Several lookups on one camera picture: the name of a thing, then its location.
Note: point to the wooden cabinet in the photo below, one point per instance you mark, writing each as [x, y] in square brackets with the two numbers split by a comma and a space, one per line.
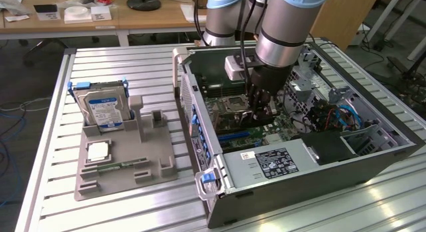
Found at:
[349, 17]

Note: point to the black chair base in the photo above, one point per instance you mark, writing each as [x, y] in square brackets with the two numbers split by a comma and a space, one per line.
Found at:
[43, 45]

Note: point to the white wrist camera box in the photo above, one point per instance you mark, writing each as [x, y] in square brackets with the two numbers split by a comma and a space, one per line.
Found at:
[233, 71]

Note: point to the black and white box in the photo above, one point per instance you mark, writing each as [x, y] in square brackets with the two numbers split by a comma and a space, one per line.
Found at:
[47, 10]

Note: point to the metal CPU socket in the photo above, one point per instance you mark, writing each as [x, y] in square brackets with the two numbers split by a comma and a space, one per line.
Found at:
[234, 102]

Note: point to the green Dell motherboard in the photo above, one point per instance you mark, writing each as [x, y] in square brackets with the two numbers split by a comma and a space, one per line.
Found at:
[256, 132]

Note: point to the green RAM stick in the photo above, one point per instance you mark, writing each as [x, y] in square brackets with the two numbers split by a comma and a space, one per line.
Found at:
[109, 165]

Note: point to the red packet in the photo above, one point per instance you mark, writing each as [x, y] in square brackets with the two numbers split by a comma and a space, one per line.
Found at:
[104, 0]

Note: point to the white paper card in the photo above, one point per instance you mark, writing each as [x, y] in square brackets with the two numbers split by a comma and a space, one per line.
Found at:
[16, 18]

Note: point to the silver CPU chip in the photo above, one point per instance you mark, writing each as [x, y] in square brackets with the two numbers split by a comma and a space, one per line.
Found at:
[96, 149]

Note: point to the silver metal disk bay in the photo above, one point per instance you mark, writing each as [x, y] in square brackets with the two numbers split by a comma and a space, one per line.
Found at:
[299, 86]

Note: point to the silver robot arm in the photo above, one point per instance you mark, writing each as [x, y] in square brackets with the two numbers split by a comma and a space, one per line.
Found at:
[286, 22]

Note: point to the flat white box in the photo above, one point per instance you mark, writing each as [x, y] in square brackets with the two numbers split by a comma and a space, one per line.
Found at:
[77, 20]

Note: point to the dark grey PC case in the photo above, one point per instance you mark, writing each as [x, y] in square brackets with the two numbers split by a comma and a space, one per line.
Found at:
[333, 192]

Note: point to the hard disk with blue caddy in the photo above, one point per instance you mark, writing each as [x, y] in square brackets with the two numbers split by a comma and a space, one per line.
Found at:
[102, 109]

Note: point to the RAM slot with white latches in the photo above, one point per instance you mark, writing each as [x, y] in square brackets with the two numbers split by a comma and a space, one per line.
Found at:
[217, 91]
[216, 85]

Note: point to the clear plastic bag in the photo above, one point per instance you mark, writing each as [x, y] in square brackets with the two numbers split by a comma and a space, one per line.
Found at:
[13, 3]

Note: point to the black floor stand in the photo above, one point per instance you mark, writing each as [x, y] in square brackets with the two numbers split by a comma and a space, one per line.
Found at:
[395, 63]

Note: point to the white table frame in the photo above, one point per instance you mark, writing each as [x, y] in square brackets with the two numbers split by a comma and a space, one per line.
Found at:
[397, 17]

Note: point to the grey plastic parts rack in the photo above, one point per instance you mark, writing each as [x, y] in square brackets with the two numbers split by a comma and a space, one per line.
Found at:
[133, 152]

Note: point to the white paper stack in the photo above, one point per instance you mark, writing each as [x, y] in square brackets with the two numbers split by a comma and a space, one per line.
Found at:
[189, 13]

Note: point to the black round lamp base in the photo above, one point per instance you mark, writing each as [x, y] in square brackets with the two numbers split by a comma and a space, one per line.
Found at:
[144, 4]

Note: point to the blue case latch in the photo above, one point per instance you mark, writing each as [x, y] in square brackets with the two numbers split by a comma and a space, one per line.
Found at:
[206, 178]

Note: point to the grey card retention bracket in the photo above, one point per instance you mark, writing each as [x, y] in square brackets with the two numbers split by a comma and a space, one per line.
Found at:
[180, 67]

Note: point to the silver finned chipset heatsink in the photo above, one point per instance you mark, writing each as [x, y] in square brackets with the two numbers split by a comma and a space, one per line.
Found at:
[274, 139]

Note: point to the white round bowl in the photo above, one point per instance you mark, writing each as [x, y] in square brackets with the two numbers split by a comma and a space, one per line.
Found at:
[76, 11]

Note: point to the grey power supply unit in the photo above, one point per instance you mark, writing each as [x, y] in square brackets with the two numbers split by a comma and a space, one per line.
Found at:
[240, 172]

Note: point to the low-profile Nvidia graphics card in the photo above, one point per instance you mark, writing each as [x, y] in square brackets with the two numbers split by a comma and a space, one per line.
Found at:
[262, 122]

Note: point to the blue expansion slot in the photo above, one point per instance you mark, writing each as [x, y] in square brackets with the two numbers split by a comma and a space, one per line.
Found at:
[233, 136]

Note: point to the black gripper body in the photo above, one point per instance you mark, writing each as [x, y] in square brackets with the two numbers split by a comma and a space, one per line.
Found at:
[270, 79]

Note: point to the white cube box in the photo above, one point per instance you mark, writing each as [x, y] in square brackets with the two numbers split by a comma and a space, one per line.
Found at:
[100, 13]

